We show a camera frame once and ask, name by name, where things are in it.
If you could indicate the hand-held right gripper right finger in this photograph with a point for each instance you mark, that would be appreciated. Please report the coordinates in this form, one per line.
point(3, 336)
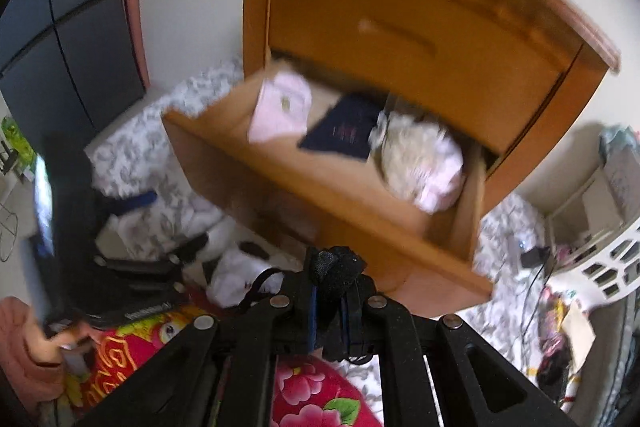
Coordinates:
point(367, 322)

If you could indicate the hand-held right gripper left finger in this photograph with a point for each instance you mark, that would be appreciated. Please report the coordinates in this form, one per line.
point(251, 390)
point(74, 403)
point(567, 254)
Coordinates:
point(314, 322)

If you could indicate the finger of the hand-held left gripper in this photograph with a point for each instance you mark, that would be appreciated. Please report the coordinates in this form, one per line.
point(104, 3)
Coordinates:
point(150, 264)
point(135, 202)

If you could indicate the black underwear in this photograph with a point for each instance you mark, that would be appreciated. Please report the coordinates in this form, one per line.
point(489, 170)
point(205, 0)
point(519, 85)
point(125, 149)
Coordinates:
point(332, 267)

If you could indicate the white printed underwear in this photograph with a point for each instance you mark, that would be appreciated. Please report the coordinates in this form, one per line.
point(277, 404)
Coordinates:
point(235, 277)

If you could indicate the cream sheer underwear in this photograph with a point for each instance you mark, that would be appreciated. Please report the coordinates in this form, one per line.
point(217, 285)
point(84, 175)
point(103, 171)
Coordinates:
point(410, 152)

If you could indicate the navy underwear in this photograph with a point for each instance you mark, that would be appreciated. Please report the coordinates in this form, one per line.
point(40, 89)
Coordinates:
point(340, 127)

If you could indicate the closed wooden drawer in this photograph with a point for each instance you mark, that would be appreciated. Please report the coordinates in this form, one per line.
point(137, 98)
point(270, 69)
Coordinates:
point(450, 72)

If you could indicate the person's left hand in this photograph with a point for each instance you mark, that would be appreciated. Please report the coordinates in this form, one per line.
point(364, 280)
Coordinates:
point(35, 357)

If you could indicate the red floral blanket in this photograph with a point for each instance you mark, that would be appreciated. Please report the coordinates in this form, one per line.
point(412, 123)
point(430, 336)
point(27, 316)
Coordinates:
point(310, 392)

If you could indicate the grey floral bed sheet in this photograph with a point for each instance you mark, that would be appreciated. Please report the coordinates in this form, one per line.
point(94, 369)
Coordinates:
point(165, 127)

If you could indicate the green printed box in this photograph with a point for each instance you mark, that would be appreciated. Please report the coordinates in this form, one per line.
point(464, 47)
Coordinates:
point(12, 137)

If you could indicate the dark blue wardrobe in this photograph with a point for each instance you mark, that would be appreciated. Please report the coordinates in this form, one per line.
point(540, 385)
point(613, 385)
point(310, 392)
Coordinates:
point(75, 57)

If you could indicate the pink board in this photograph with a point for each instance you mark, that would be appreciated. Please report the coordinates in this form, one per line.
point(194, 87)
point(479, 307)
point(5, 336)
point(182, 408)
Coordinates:
point(137, 37)

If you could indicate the colourful tape rolls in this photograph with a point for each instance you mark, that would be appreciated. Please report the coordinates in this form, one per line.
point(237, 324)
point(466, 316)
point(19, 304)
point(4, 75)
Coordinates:
point(552, 312)

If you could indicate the black lace cloth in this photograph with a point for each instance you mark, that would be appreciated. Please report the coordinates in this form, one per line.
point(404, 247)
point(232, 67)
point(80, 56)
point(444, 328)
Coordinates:
point(555, 364)

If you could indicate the white lattice rack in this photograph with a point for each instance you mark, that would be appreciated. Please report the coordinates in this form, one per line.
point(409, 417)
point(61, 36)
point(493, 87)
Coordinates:
point(582, 271)

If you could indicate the small white shelf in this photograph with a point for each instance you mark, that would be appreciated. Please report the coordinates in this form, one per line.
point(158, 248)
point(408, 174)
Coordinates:
point(565, 212)

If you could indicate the grey notebook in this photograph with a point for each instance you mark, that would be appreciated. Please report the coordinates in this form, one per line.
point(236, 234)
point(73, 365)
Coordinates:
point(625, 187)

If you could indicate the green plastic bag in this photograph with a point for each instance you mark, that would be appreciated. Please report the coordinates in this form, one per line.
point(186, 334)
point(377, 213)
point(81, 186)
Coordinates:
point(617, 139)

